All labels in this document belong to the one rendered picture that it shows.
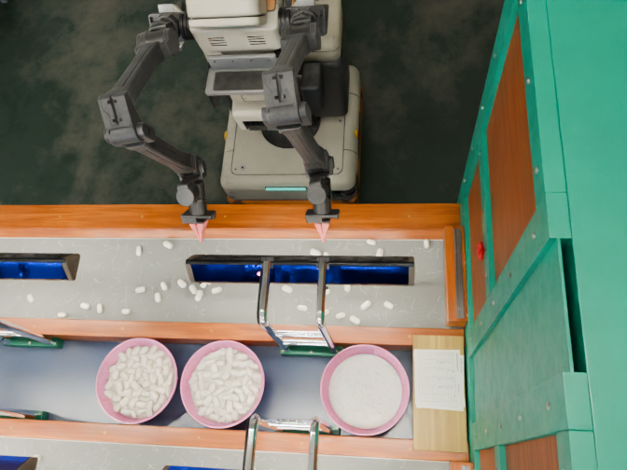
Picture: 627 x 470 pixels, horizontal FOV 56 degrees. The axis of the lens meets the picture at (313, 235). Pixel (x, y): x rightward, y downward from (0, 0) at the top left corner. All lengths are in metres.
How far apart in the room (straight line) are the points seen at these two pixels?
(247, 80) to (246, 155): 0.80
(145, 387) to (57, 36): 2.49
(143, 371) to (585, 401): 1.49
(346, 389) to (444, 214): 0.64
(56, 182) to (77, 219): 1.13
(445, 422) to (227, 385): 0.67
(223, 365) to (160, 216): 0.58
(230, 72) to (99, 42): 1.88
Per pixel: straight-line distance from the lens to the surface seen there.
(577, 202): 0.90
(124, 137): 1.58
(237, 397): 1.91
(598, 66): 1.03
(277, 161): 2.67
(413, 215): 1.97
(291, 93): 1.41
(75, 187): 3.32
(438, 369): 1.82
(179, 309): 2.02
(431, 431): 1.81
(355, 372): 1.87
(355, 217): 1.97
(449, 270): 1.81
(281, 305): 1.93
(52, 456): 2.12
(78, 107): 3.57
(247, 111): 2.20
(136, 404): 2.01
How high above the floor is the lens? 2.58
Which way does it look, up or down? 67 degrees down
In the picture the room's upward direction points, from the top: 19 degrees counter-clockwise
